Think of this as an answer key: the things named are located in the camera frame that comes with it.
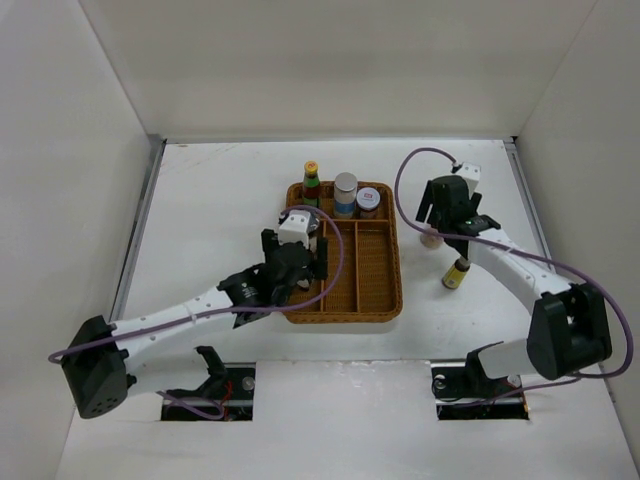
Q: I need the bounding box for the clear jar grey lid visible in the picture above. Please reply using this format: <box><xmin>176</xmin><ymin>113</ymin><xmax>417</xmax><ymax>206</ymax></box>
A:
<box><xmin>307</xmin><ymin>213</ymin><xmax>322</xmax><ymax>253</ymax></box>

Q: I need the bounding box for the brown spice jar red label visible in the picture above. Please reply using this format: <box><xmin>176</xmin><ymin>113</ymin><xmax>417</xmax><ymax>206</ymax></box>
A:
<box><xmin>356</xmin><ymin>187</ymin><xmax>381</xmax><ymax>219</ymax></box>

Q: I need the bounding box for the red sauce bottle yellow cap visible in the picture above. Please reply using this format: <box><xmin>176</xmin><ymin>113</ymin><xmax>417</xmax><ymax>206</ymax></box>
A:
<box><xmin>302</xmin><ymin>161</ymin><xmax>321</xmax><ymax>208</ymax></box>

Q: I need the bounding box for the white bead jar silver lid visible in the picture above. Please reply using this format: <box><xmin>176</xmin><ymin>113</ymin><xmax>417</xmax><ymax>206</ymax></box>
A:
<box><xmin>333</xmin><ymin>172</ymin><xmax>358</xmax><ymax>219</ymax></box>

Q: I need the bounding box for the white bottle black cap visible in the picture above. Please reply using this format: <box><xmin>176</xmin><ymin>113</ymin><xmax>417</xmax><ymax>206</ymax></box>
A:
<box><xmin>297</xmin><ymin>279</ymin><xmax>311</xmax><ymax>291</ymax></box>

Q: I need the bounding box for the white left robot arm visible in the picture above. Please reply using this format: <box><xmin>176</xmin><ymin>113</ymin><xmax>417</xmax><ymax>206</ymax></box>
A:
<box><xmin>50</xmin><ymin>229</ymin><xmax>328</xmax><ymax>419</ymax></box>

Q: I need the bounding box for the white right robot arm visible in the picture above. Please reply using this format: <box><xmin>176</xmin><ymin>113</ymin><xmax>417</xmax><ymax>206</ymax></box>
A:
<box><xmin>416</xmin><ymin>175</ymin><xmax>612</xmax><ymax>396</ymax></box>

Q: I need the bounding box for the pink cap spice shaker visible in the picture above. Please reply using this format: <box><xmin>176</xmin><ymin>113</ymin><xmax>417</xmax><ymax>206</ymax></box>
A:
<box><xmin>420</xmin><ymin>233</ymin><xmax>444</xmax><ymax>249</ymax></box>

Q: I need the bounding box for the brown wicker divided tray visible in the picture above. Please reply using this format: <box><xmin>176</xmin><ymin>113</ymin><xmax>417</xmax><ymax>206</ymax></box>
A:
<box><xmin>285</xmin><ymin>182</ymin><xmax>403</xmax><ymax>324</ymax></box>

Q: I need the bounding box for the small yellow label bottle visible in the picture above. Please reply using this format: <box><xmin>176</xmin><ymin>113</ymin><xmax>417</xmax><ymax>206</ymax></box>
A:
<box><xmin>441</xmin><ymin>256</ymin><xmax>471</xmax><ymax>290</ymax></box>

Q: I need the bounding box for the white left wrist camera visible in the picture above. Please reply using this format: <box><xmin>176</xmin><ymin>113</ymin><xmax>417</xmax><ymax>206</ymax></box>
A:
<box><xmin>277</xmin><ymin>209</ymin><xmax>312</xmax><ymax>249</ymax></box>

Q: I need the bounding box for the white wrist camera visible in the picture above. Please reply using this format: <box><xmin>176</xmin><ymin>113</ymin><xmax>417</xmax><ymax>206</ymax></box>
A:
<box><xmin>277</xmin><ymin>209</ymin><xmax>312</xmax><ymax>249</ymax></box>
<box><xmin>451</xmin><ymin>162</ymin><xmax>482</xmax><ymax>195</ymax></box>

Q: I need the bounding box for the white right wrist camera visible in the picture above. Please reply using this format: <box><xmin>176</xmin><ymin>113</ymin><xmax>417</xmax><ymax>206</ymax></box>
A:
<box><xmin>451</xmin><ymin>162</ymin><xmax>482</xmax><ymax>195</ymax></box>

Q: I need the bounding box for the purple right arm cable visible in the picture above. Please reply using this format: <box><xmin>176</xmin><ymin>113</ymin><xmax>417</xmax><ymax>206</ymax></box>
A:
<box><xmin>393</xmin><ymin>147</ymin><xmax>635</xmax><ymax>407</ymax></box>

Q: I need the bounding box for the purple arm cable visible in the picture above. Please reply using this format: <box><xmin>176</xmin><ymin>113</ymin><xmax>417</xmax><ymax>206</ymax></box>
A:
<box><xmin>47</xmin><ymin>204</ymin><xmax>345</xmax><ymax>419</ymax></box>
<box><xmin>393</xmin><ymin>147</ymin><xmax>635</xmax><ymax>407</ymax></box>

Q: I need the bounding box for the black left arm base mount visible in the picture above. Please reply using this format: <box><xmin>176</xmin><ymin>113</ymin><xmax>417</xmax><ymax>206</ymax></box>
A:
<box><xmin>160</xmin><ymin>346</ymin><xmax>257</xmax><ymax>422</ymax></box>

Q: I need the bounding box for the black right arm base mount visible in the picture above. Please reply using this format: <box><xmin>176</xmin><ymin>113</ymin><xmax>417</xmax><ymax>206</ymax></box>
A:
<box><xmin>431</xmin><ymin>362</ymin><xmax>529</xmax><ymax>421</ymax></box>

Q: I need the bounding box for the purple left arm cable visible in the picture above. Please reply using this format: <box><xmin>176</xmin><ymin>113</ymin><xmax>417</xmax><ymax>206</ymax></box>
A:
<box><xmin>47</xmin><ymin>204</ymin><xmax>345</xmax><ymax>419</ymax></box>

